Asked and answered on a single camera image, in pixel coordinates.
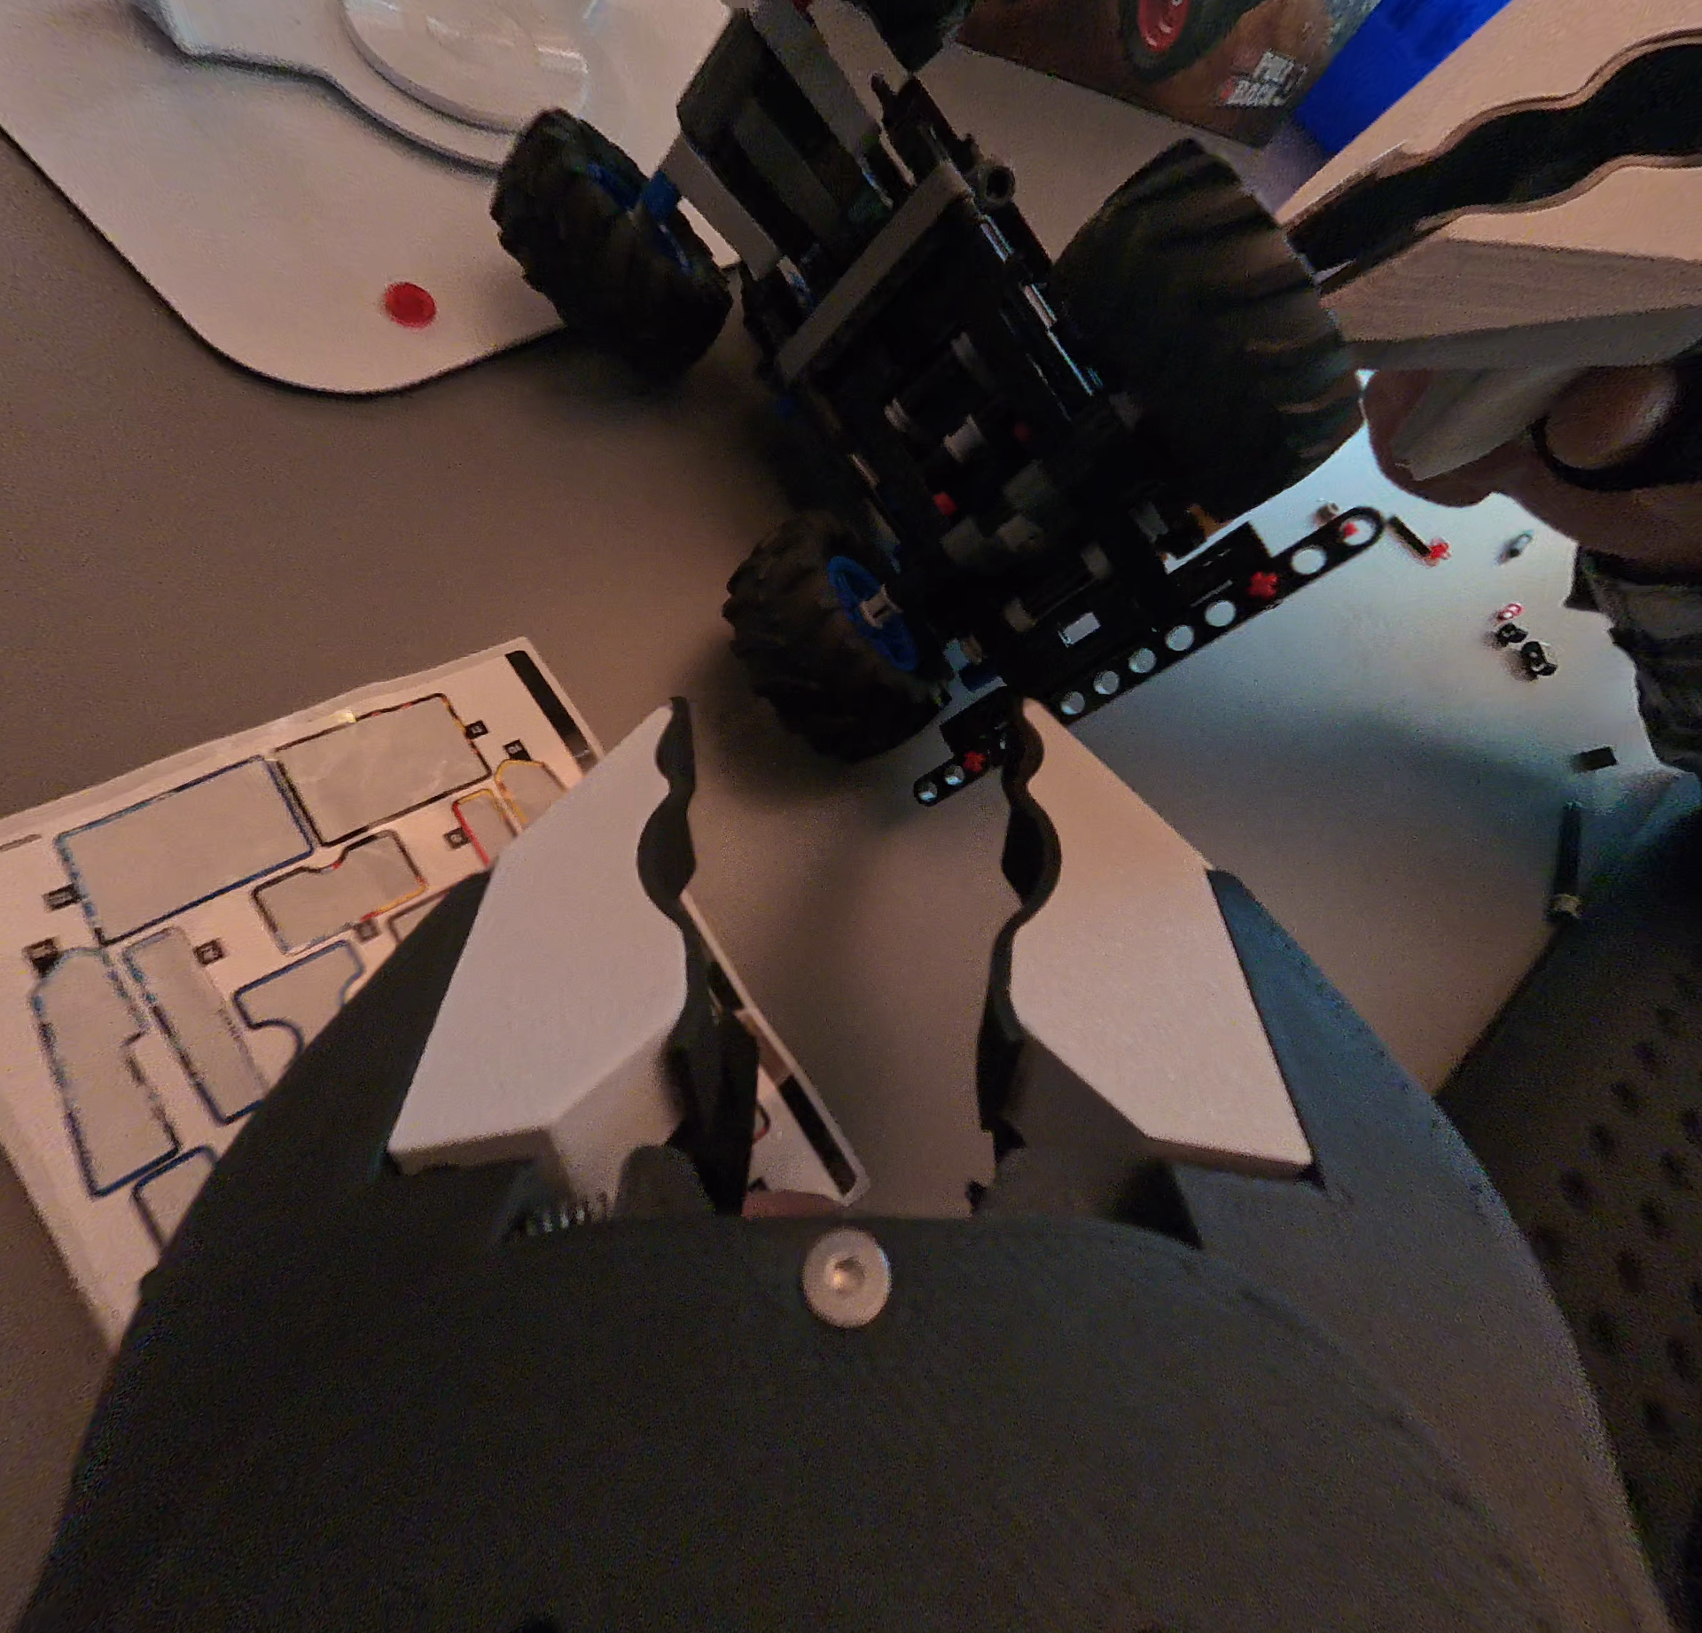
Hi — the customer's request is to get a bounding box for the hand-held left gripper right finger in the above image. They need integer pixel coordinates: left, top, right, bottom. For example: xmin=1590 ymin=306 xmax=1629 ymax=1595
xmin=973 ymin=695 xmax=1319 ymax=1193

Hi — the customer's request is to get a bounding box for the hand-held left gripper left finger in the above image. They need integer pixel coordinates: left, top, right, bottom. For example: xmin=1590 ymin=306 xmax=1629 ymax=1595
xmin=383 ymin=695 xmax=766 ymax=1216

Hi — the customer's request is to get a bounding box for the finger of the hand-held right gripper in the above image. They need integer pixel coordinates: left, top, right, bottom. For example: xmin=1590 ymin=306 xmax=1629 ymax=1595
xmin=1313 ymin=129 xmax=1702 ymax=484
xmin=1276 ymin=0 xmax=1702 ymax=267

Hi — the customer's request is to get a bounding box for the brick-built monster truck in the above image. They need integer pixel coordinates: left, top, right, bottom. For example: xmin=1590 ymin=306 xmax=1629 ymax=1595
xmin=489 ymin=0 xmax=1388 ymax=808

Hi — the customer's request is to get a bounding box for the grey desk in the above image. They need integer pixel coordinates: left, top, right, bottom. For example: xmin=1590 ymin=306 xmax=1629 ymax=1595
xmin=0 ymin=42 xmax=1677 ymax=1608

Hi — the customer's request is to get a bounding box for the person's right hand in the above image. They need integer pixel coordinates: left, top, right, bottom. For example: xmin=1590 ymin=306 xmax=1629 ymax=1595
xmin=1367 ymin=356 xmax=1702 ymax=558

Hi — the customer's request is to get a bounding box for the blue storage bin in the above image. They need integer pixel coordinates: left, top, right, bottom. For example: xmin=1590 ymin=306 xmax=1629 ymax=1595
xmin=1296 ymin=0 xmax=1590 ymax=156

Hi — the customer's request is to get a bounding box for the monster truck toy box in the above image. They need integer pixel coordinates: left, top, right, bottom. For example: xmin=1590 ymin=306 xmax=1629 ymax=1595
xmin=953 ymin=0 xmax=1445 ymax=149

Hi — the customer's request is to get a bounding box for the sticker sheet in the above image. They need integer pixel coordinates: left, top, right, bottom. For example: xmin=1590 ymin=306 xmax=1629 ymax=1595
xmin=0 ymin=634 xmax=872 ymax=1349

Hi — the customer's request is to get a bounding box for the long black axle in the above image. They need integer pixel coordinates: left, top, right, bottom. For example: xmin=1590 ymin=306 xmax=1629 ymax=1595
xmin=1547 ymin=797 xmax=1592 ymax=923

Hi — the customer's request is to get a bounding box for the dark perforated chair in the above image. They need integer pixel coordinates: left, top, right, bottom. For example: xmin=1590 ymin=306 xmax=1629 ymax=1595
xmin=1436 ymin=767 xmax=1702 ymax=1633

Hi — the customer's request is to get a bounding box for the white book stand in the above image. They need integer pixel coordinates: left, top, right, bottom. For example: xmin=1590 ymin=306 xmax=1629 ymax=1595
xmin=0 ymin=0 xmax=746 ymax=400

